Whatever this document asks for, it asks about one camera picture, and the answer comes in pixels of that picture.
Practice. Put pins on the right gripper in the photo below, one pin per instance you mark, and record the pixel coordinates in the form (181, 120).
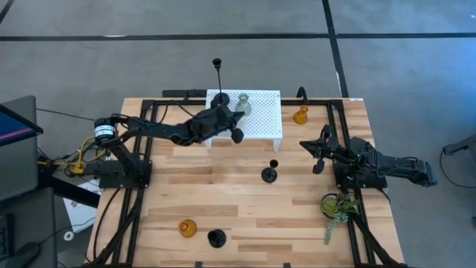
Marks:
(331, 149)

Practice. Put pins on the potted green succulent plant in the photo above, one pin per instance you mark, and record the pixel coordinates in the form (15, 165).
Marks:
(336, 206)

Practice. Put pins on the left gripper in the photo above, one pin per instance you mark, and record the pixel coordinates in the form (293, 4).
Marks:
(212, 124)

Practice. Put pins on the white paper sheet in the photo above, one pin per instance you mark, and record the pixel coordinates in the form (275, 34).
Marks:
(80, 216)

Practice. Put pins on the clear glass candle holder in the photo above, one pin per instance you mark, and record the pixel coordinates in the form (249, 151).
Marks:
(243, 106)

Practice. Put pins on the black computer mouse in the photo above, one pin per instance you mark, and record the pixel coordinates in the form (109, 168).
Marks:
(22, 255)

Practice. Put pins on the black keyboard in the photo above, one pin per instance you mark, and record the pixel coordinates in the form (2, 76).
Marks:
(4, 238)

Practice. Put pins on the black power strip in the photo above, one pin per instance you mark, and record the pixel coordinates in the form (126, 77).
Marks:
(175, 93)

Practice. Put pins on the amber glass candle holder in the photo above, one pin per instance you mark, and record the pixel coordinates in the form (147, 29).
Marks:
(187, 229)
(300, 118)

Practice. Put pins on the black metal table frame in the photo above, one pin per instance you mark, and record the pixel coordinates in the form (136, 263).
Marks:
(147, 105)

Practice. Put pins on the grey equipment base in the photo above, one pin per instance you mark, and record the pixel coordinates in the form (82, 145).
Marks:
(465, 145)

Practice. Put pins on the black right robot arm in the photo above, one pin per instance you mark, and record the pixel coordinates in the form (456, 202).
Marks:
(394, 165)

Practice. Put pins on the white tape roll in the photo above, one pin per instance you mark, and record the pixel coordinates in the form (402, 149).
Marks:
(65, 235)

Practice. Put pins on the black stand crossbar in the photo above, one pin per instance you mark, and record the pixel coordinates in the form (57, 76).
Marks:
(67, 190)

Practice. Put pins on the short black metal candlestick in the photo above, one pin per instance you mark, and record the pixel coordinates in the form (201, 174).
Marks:
(269, 175)

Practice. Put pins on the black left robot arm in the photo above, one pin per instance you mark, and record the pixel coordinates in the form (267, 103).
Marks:
(156, 130)

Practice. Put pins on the monitor with blue screen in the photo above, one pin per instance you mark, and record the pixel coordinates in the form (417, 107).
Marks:
(15, 126)

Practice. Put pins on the black hook clamp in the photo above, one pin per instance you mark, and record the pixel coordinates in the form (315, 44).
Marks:
(302, 93)

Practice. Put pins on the white perforated metal shelf riser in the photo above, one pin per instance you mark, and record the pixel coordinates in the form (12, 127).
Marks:
(264, 119)

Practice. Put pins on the small white label sticker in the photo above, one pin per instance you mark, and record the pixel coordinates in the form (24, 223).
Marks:
(356, 99)

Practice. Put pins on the dark grey side desk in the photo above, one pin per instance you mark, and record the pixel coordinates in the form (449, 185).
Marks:
(33, 208)

